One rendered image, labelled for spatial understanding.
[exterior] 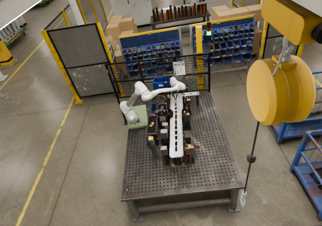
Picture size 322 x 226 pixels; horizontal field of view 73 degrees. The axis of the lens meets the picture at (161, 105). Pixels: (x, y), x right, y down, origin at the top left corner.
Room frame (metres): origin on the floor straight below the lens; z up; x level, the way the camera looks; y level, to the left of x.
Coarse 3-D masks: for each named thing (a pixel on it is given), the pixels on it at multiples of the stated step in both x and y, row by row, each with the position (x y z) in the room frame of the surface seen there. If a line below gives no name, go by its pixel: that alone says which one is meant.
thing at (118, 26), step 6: (114, 18) 7.91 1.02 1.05; (120, 18) 7.79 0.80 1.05; (126, 18) 7.65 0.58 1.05; (132, 18) 7.58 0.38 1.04; (108, 24) 7.38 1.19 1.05; (114, 24) 7.27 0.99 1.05; (120, 24) 7.44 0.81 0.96; (126, 24) 7.35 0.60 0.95; (132, 24) 7.36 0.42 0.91; (108, 30) 7.04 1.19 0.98; (114, 30) 7.01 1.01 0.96; (120, 30) 7.25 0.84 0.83; (126, 30) 7.36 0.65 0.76; (132, 30) 7.29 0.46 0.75; (114, 36) 7.02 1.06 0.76
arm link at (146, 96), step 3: (147, 90) 2.60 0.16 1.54; (144, 93) 2.56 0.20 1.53; (147, 93) 2.56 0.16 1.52; (150, 93) 2.58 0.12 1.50; (141, 96) 2.55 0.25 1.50; (144, 96) 2.52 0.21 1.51; (147, 96) 2.52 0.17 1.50; (150, 96) 2.54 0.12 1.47; (153, 96) 2.57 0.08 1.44; (144, 99) 2.49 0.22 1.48; (147, 99) 2.50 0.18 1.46; (150, 99) 2.54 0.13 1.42
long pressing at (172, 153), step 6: (180, 96) 3.00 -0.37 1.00; (174, 102) 2.86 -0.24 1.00; (180, 102) 2.83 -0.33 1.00; (174, 108) 2.71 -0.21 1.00; (180, 108) 2.69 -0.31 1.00; (174, 114) 2.57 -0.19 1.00; (180, 114) 2.54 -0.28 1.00; (174, 120) 2.44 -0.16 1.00; (180, 120) 2.41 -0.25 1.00; (174, 126) 2.30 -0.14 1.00; (180, 126) 2.28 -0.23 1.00; (174, 132) 2.19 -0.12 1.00; (180, 132) 2.17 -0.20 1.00; (174, 138) 2.07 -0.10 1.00; (180, 138) 2.05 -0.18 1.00; (174, 144) 1.97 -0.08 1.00; (180, 144) 1.95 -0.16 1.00; (174, 150) 1.86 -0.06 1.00; (180, 150) 1.84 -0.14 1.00; (174, 156) 1.77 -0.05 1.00; (180, 156) 1.75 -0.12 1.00
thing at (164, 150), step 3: (162, 147) 1.90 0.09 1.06; (165, 147) 1.89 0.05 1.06; (162, 150) 1.87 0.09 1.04; (165, 150) 1.86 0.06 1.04; (162, 153) 1.87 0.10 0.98; (165, 153) 1.87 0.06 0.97; (162, 156) 1.88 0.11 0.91; (165, 156) 1.87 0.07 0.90; (168, 156) 1.92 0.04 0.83; (165, 159) 1.87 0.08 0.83; (168, 159) 1.86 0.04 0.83; (165, 162) 1.87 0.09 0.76; (168, 162) 1.86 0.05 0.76; (168, 165) 1.85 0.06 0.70
